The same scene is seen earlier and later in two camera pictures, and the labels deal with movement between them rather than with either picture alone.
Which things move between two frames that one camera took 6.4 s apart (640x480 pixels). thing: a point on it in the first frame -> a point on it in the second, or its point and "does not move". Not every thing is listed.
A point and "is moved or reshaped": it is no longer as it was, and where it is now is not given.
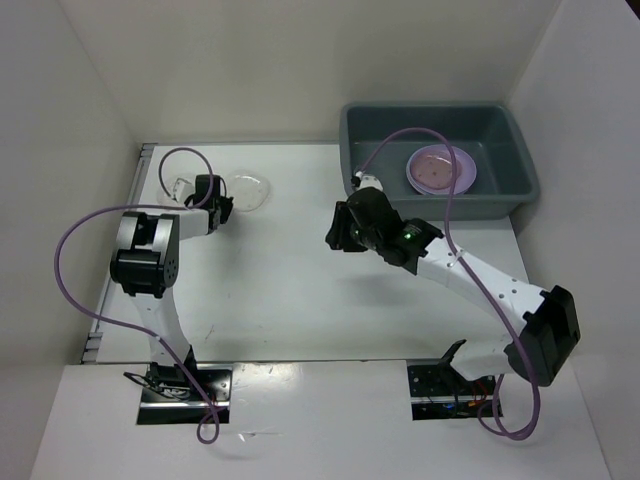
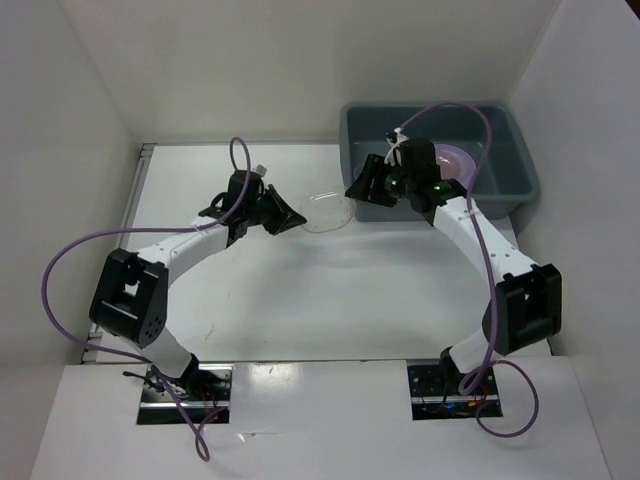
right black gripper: (337, 236) -> (374, 168)
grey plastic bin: (380, 140) does not move
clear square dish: (249, 192) is moved or reshaped
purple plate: (468, 167) does not move
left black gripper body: (224, 205) -> (253, 210)
